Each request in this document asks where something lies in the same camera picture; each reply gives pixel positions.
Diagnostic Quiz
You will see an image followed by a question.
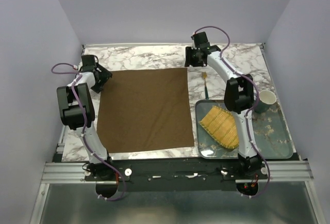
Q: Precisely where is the yellow bamboo mat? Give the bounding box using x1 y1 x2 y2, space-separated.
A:
199 106 239 149

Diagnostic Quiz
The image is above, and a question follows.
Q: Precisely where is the aluminium frame rail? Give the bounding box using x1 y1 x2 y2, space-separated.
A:
41 158 313 184

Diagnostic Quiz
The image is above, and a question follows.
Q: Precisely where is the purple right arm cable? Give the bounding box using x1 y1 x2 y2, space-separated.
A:
192 25 271 199

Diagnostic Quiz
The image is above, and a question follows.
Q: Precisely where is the gold fork teal handle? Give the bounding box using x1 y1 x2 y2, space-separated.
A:
202 72 209 100

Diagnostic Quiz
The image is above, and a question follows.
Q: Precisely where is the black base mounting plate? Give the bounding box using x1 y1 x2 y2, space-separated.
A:
84 157 267 192

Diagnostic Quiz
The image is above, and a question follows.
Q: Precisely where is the teal mug white inside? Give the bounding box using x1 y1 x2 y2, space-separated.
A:
254 90 277 114

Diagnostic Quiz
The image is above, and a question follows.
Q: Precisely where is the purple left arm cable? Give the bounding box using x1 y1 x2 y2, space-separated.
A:
52 62 127 202

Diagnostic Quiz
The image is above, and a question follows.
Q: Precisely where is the brown cloth napkin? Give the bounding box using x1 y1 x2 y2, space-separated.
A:
97 68 194 153

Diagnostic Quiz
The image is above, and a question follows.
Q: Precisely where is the teal floral metal tray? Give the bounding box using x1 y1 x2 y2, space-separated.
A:
195 100 294 159

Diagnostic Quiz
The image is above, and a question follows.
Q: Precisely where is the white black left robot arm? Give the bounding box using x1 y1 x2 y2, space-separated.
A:
56 55 116 181

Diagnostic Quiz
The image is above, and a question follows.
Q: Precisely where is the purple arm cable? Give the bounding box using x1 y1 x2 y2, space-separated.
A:
192 25 271 199
52 62 127 202

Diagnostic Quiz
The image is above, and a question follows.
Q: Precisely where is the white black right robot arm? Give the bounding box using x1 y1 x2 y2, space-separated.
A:
185 31 263 179

